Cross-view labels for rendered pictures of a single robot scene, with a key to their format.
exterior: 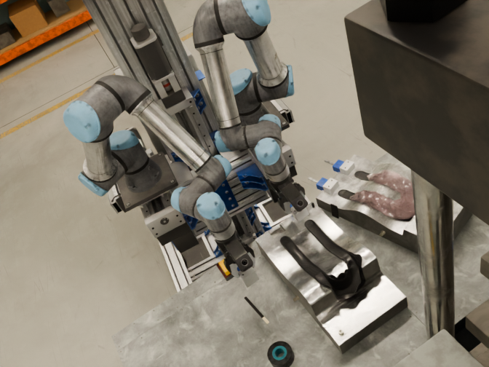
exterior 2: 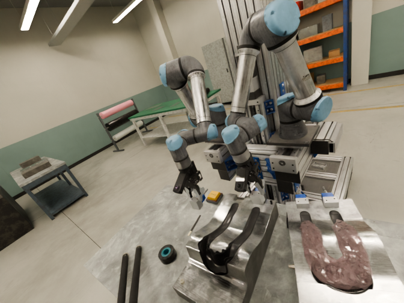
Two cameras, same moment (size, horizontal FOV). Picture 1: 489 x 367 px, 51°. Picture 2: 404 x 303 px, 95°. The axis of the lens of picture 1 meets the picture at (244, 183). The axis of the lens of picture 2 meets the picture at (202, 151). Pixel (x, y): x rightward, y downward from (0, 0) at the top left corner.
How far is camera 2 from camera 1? 1.21 m
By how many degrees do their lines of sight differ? 49
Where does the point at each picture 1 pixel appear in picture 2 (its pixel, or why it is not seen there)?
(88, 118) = (161, 70)
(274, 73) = (301, 94)
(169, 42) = (262, 61)
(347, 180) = (319, 210)
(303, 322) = not seen: hidden behind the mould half
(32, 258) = not seen: hidden behind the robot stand
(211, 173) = (198, 130)
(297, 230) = (246, 207)
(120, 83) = (186, 59)
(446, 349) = not seen: outside the picture
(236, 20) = (257, 26)
